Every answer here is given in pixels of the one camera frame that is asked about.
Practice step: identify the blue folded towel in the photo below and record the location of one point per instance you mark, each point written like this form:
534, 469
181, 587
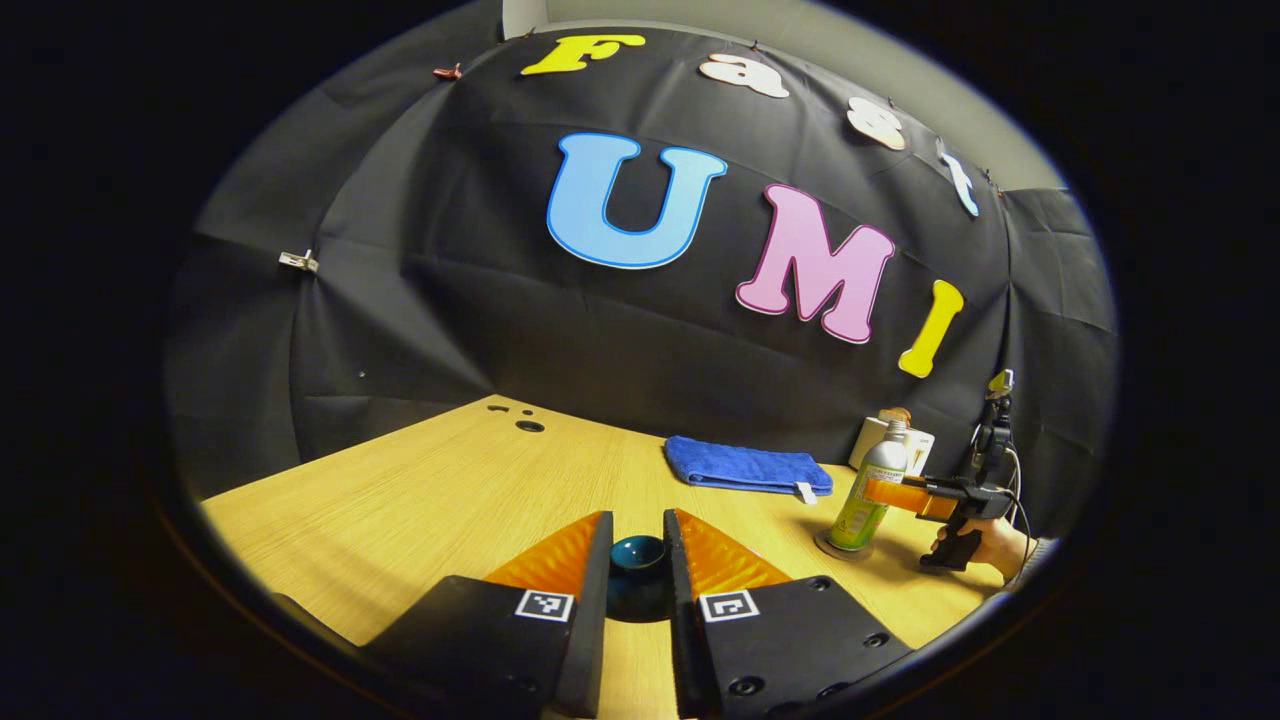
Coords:
745, 465

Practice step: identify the silver green water bottle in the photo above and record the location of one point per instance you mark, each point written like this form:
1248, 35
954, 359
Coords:
875, 465

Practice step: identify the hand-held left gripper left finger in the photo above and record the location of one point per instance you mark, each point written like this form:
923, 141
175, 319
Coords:
592, 600

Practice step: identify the round brown coaster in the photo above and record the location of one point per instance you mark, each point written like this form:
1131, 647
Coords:
822, 546

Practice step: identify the metal binder clip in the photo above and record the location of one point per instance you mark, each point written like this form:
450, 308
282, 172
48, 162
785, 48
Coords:
298, 261

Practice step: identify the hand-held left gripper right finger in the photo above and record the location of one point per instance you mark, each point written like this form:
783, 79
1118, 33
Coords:
682, 600

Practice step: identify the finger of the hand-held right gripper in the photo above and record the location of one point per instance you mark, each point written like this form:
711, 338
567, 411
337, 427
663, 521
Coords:
910, 497

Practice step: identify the bread slice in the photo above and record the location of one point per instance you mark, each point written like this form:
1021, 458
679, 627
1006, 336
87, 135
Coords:
896, 413

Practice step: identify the black backdrop cloth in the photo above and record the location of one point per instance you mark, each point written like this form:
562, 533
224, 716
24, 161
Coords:
600, 330

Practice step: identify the small red clip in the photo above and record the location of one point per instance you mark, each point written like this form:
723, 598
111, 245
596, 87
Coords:
447, 72

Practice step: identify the white toaster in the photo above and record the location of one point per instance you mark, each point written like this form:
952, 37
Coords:
862, 440

